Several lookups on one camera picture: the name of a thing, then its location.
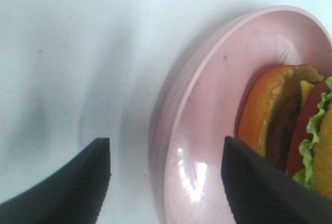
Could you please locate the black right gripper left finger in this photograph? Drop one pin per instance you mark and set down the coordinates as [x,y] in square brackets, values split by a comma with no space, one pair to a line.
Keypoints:
[73,194]

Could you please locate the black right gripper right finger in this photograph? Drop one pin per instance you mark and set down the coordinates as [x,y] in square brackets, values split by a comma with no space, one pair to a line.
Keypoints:
[257,192]

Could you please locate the burger bun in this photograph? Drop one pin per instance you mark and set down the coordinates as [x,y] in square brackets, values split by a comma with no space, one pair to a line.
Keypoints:
[287,120]

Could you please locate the pink plate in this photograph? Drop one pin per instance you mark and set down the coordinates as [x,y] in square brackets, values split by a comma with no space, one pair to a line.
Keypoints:
[202,99]

